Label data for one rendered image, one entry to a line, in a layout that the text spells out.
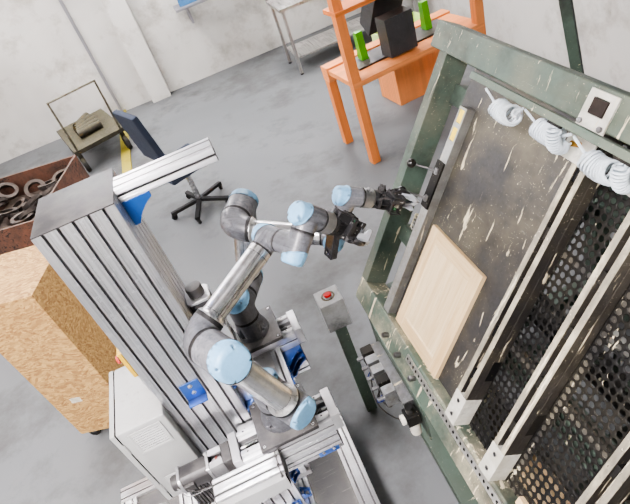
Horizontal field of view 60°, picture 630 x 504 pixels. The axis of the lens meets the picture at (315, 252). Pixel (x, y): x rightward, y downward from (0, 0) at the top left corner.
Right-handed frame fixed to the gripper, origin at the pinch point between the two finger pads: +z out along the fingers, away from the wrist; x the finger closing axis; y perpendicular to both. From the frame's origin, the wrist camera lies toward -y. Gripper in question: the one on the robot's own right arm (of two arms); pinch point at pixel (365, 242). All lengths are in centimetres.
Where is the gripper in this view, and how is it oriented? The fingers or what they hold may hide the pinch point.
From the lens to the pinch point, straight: 186.7
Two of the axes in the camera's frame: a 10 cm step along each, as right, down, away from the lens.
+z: 6.9, 2.0, 6.9
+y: 4.9, -8.3, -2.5
